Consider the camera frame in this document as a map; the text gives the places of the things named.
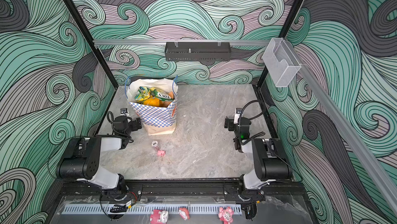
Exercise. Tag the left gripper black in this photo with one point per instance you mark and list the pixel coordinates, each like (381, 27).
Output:
(135, 124)

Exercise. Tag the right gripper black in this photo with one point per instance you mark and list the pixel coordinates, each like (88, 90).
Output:
(229, 123)

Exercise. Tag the blue checkered paper bag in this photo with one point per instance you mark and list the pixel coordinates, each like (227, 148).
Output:
(156, 120)

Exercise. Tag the yellow orange candy bag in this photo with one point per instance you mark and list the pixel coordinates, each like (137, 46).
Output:
(153, 102)

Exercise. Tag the green Fox's candy bag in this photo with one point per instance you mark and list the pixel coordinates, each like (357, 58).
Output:
(143, 94)
(161, 95)

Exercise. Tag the orange snack pouch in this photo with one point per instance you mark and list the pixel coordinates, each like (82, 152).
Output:
(165, 104)

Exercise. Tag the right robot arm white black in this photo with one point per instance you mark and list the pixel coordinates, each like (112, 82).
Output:
(269, 166)

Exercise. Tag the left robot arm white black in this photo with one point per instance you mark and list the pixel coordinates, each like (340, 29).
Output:
(80, 161)

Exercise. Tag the small patterned cylinder toy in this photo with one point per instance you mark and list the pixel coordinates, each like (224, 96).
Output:
(155, 145)

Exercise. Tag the small pink pig toy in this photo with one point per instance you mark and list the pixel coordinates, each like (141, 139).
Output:
(160, 153)

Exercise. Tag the pink bear toy right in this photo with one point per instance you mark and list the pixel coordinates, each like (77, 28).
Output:
(226, 215)

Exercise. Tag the pink white toy left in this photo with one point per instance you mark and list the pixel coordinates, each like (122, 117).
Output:
(159, 217)

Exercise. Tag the pink toy middle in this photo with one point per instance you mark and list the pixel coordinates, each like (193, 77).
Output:
(184, 213)

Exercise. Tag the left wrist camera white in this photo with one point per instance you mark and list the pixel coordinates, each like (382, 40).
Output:
(124, 111)

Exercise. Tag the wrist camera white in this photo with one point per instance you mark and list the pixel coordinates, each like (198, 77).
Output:
(124, 111)
(238, 112)

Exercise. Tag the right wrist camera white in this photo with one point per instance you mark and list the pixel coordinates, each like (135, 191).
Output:
(238, 112)

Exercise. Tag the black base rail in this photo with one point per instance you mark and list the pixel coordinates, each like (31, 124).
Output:
(227, 189)

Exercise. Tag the clear plastic wall holder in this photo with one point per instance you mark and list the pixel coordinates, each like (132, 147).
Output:
(281, 60)

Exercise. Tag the grey right wall rail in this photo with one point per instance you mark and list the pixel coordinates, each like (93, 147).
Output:
(375, 170)

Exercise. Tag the grey horizontal wall rail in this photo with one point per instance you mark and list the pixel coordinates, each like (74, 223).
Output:
(162, 42)

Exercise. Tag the black wall tray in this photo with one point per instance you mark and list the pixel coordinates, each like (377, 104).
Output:
(198, 51)

